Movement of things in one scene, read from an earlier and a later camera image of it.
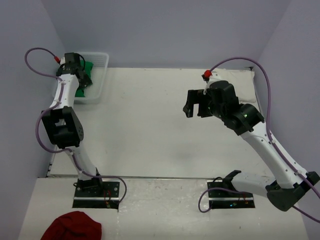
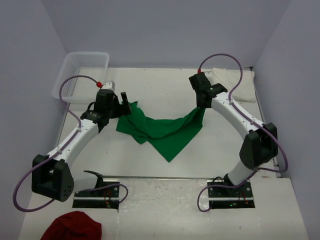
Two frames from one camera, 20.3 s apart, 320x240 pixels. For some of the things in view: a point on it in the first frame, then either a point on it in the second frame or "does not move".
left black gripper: (85, 82) → (124, 109)
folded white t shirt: (242, 82) does not move
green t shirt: (88, 68) → (168, 137)
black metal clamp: (107, 198) does not move
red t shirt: (74, 225) does not move
